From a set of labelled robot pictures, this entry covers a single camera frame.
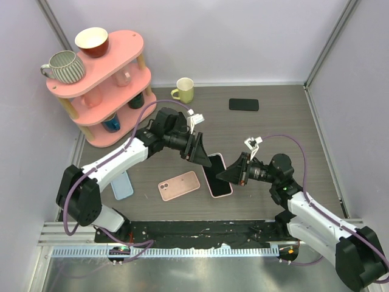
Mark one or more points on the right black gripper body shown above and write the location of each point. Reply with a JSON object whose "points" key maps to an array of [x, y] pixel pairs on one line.
{"points": [[245, 174]]}

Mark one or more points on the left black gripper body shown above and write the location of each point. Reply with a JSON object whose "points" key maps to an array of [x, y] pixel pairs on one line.
{"points": [[185, 152]]}

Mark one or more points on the pink phone case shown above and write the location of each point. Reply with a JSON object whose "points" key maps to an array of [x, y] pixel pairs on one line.
{"points": [[230, 191], [178, 186]]}

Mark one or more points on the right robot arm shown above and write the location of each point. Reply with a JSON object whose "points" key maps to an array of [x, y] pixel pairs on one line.
{"points": [[355, 253]]}

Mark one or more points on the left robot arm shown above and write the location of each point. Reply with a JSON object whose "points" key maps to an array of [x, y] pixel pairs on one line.
{"points": [[79, 194]]}

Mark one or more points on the black phone case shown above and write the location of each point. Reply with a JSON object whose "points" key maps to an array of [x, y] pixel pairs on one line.
{"points": [[244, 105]]}

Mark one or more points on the light blue phone case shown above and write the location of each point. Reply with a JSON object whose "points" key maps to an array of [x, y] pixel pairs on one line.
{"points": [[122, 187]]}

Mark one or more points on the yellow mug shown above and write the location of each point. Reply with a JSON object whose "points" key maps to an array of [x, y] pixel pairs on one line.
{"points": [[184, 91]]}

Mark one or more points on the dark green mug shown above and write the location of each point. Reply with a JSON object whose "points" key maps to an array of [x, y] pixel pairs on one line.
{"points": [[137, 101]]}

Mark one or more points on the blue mug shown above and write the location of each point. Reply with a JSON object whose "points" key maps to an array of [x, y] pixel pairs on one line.
{"points": [[112, 123]]}

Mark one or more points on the pink three-tier shelf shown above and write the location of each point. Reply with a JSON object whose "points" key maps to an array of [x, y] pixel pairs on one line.
{"points": [[125, 52]]}

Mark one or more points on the pink mug upper shelf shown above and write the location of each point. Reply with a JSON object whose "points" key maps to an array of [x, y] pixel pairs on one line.
{"points": [[122, 78]]}

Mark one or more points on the pink mug shelf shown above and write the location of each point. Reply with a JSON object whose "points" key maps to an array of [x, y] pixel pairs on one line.
{"points": [[122, 78], [92, 98]]}

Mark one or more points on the pink mug middle shelf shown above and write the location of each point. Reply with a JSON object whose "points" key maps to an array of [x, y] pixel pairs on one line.
{"points": [[92, 98]]}

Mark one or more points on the red bowl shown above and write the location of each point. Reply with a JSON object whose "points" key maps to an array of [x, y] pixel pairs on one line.
{"points": [[94, 41]]}

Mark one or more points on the grey striped mug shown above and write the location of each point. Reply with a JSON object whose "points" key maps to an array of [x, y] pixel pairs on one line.
{"points": [[65, 66]]}

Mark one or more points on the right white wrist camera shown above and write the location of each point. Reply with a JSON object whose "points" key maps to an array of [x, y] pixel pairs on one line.
{"points": [[253, 144]]}

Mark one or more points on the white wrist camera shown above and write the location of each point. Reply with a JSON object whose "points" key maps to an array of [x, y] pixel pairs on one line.
{"points": [[253, 144], [193, 119]]}

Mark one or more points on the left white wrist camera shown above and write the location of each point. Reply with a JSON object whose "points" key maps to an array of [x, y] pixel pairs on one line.
{"points": [[193, 119]]}

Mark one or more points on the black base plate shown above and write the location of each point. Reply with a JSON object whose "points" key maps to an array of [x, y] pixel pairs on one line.
{"points": [[205, 234]]}

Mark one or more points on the white cable duct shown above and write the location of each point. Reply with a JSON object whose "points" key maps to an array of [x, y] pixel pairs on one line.
{"points": [[153, 253]]}

